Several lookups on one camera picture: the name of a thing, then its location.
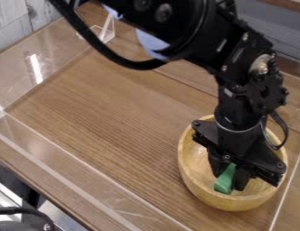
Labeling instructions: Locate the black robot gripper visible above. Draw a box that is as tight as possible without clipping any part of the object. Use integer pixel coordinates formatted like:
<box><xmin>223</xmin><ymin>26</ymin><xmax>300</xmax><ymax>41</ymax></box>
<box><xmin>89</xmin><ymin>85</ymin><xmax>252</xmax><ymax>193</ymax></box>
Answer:
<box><xmin>192</xmin><ymin>119</ymin><xmax>288</xmax><ymax>191</ymax></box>

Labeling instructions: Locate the green rectangular block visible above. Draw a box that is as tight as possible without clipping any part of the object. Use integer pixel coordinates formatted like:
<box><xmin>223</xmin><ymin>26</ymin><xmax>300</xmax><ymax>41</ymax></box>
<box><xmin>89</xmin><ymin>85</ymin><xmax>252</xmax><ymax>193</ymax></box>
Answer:
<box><xmin>215</xmin><ymin>163</ymin><xmax>237</xmax><ymax>195</ymax></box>

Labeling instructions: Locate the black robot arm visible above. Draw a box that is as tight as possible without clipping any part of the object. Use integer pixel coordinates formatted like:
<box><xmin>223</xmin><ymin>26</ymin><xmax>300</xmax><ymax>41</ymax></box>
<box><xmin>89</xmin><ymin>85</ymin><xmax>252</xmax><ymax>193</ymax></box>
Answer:
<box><xmin>102</xmin><ymin>0</ymin><xmax>289</xmax><ymax>191</ymax></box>

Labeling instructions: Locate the light brown wooden bowl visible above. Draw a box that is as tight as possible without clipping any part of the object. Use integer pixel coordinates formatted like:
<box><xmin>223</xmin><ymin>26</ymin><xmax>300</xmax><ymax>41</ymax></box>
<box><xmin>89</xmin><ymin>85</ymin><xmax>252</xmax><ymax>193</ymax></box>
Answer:
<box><xmin>177</xmin><ymin>114</ymin><xmax>291</xmax><ymax>212</ymax></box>

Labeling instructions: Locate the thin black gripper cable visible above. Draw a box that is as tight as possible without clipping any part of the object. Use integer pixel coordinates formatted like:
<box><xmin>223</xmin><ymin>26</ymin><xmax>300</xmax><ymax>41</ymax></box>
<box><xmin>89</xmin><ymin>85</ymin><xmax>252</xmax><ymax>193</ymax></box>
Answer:
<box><xmin>261</xmin><ymin>109</ymin><xmax>291</xmax><ymax>152</ymax></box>

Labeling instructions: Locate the black metal mount with screw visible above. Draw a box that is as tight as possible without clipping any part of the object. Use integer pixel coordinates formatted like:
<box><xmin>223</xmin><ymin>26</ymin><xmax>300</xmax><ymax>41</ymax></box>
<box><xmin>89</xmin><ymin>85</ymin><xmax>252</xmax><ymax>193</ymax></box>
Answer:
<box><xmin>21</xmin><ymin>201</ymin><xmax>63</xmax><ymax>231</ymax></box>

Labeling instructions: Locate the clear acrylic corner bracket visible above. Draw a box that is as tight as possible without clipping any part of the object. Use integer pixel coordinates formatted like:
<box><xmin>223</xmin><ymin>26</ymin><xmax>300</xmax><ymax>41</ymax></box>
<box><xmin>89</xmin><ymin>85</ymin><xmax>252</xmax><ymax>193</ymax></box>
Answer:
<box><xmin>90</xmin><ymin>14</ymin><xmax>116</xmax><ymax>43</ymax></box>

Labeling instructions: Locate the black cable bottom left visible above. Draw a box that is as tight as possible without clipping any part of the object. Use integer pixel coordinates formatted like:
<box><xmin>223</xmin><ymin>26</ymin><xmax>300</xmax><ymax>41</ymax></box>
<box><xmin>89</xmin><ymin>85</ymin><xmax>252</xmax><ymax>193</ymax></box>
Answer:
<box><xmin>0</xmin><ymin>206</ymin><xmax>57</xmax><ymax>231</ymax></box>

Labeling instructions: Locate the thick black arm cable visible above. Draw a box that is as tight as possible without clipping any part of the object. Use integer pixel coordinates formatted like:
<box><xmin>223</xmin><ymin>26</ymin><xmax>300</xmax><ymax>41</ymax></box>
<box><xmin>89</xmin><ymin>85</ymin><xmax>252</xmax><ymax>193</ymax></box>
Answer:
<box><xmin>47</xmin><ymin>0</ymin><xmax>169</xmax><ymax>71</ymax></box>

